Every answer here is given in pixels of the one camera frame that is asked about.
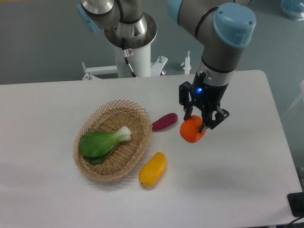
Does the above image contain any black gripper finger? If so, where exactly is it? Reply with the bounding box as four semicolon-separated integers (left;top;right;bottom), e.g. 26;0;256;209
198;106;230;133
179;81;193;121

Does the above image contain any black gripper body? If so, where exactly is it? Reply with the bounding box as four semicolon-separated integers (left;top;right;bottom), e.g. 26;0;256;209
190;72;228;113

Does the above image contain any orange fruit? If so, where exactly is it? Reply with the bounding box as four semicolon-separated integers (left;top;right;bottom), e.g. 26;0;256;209
180;115;207;143

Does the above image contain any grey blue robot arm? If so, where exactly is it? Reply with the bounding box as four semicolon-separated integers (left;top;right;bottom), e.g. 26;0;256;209
76;0;256;132

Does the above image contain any purple sweet potato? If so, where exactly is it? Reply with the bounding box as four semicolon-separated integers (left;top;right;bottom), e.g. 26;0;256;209
152;113;178;131

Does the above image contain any woven wicker basket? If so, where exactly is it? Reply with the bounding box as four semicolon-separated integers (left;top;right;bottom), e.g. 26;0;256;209
73;100;152;181

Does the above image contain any yellow mango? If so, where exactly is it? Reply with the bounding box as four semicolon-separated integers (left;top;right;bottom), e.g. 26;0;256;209
138;152;167;188

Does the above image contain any green bok choy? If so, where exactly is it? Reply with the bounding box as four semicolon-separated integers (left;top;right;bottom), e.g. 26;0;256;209
78;126;132;164

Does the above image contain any black device at table edge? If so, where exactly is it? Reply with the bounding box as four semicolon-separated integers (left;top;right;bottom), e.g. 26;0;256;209
287;192;304;217

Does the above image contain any blue object top right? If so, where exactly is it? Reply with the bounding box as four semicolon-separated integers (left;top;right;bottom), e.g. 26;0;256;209
281;0;304;21

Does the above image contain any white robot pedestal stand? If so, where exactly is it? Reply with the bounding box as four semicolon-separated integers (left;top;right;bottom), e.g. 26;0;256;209
81;13;193;81

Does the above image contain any black cable on pedestal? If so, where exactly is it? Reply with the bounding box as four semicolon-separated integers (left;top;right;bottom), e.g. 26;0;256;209
121;37;138;78

